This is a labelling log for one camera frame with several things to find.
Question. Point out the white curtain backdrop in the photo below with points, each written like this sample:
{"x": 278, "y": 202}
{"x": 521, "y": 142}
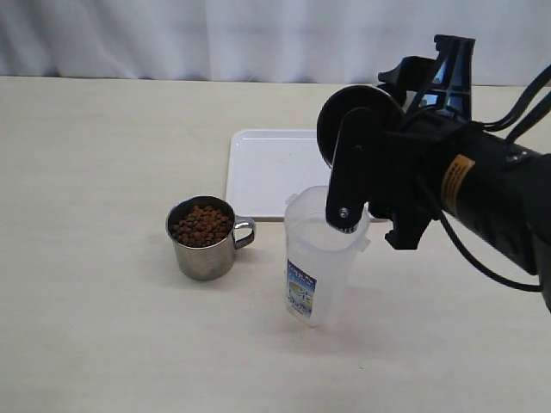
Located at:
{"x": 266, "y": 41}

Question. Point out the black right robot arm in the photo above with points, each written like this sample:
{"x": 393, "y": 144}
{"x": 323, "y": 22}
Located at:
{"x": 502, "y": 189}

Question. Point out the white plastic tray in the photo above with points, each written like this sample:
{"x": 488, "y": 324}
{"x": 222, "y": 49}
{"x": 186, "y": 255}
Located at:
{"x": 266, "y": 166}

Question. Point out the clear plastic pitcher with label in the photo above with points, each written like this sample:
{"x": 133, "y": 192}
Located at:
{"x": 319, "y": 259}

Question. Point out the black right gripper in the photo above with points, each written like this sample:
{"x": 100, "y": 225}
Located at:
{"x": 401, "y": 173}

